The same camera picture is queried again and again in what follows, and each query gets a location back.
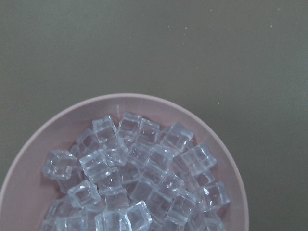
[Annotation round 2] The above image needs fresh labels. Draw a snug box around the pile of clear ice cubes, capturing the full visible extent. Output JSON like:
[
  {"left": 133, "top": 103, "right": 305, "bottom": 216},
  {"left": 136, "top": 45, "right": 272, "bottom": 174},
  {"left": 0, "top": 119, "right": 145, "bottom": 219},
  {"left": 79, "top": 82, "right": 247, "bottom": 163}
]
[{"left": 40, "top": 113, "right": 231, "bottom": 231}]

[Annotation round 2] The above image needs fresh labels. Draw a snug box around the pink bowl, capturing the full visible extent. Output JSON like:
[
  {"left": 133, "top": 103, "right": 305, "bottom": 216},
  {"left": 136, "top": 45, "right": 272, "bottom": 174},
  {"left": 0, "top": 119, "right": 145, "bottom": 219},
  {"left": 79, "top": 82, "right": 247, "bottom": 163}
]
[{"left": 0, "top": 93, "right": 249, "bottom": 231}]

